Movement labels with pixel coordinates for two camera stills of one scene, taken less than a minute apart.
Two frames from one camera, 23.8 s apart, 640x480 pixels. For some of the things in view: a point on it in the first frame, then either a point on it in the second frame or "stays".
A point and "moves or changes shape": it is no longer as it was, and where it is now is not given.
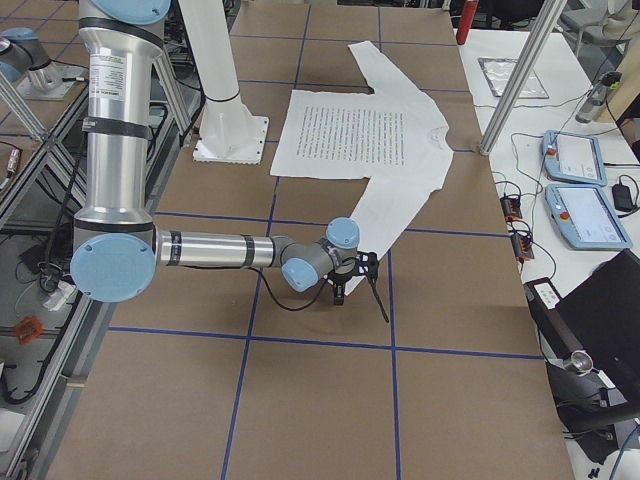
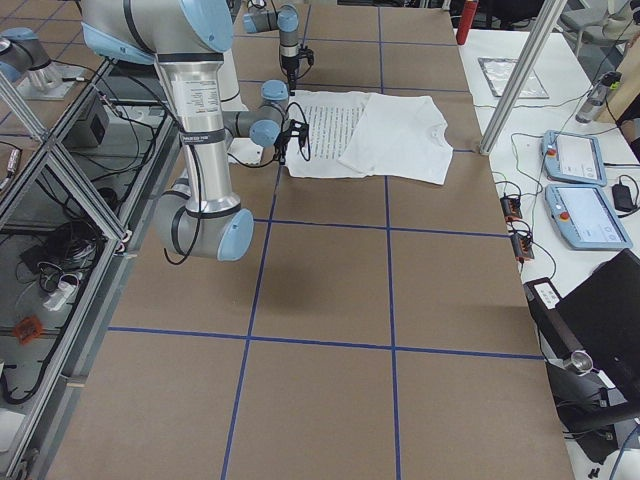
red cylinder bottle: [466, 21] stays
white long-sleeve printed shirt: [393, 135] moves or changes shape
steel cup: [582, 362] stays
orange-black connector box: [511, 208] stays
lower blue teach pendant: [584, 217] stays
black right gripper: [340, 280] → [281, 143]
